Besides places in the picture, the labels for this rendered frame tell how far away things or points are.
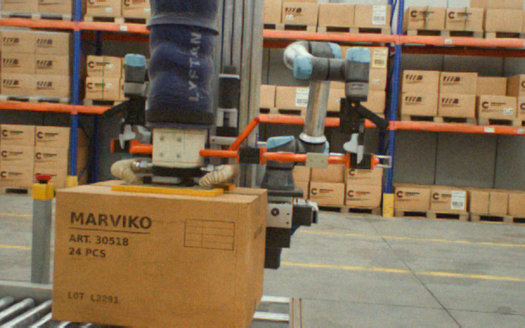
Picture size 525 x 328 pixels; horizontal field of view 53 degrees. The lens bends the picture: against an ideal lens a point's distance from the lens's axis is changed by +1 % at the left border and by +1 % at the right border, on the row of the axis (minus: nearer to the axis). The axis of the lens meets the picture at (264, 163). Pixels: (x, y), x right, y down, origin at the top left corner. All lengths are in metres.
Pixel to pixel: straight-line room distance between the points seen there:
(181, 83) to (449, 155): 9.17
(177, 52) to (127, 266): 0.67
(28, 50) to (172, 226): 8.57
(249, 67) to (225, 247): 1.11
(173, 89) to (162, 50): 0.13
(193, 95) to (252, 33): 0.86
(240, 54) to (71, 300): 1.31
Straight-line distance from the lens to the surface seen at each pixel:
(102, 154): 10.79
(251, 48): 2.46
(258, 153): 1.66
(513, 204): 9.67
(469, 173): 10.73
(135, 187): 1.68
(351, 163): 1.66
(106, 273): 1.69
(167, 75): 1.70
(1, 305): 2.42
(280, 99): 8.91
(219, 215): 1.54
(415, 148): 10.43
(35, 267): 2.61
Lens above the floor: 1.27
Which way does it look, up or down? 3 degrees down
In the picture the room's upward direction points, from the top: 3 degrees clockwise
